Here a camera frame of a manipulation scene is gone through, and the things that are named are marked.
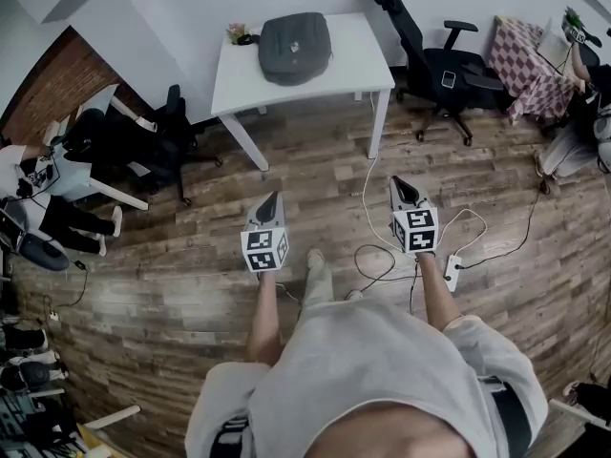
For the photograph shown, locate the light blue desk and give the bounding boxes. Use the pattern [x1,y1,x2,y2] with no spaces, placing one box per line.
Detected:
[45,83,150,212]

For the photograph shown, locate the pink checkered cloth table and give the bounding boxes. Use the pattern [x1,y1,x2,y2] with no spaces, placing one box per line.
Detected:
[486,15,579,126]

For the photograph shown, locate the white cable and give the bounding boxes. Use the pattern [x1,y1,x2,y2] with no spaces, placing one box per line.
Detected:
[361,92,489,288]

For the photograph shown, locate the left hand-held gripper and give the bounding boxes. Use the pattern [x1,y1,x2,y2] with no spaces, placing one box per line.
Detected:
[241,191,291,274]

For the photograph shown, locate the pink flower plant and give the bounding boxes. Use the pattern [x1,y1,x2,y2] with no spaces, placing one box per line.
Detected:
[225,22,252,46]

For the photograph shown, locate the black harness strap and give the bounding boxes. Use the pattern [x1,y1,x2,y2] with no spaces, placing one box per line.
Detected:
[490,377,532,458]
[212,415,250,458]

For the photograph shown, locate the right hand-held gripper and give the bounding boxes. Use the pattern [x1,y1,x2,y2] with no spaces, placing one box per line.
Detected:
[390,176,439,256]

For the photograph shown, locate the person's light grey shirt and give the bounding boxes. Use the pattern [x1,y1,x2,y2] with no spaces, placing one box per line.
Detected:
[183,298,550,458]

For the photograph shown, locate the white table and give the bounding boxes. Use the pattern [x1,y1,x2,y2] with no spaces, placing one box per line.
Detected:
[210,11,396,173]

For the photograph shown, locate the person's right forearm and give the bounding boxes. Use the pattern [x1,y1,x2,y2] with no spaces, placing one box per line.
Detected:
[413,250,464,332]

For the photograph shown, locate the person's left forearm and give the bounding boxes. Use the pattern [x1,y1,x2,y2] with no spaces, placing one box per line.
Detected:
[245,269,284,366]

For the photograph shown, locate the white power strip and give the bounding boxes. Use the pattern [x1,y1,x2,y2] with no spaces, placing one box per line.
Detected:
[443,254,464,293]

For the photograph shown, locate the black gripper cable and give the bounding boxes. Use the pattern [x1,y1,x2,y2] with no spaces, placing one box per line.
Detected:
[353,243,421,315]

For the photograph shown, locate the dark grey backpack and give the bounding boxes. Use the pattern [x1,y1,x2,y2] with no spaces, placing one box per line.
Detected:
[236,11,333,87]

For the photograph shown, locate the black power cable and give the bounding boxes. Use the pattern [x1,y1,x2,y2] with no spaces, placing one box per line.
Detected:
[457,178,548,272]

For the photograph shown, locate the person's beige trousers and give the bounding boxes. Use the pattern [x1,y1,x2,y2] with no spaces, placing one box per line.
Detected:
[301,258,335,314]

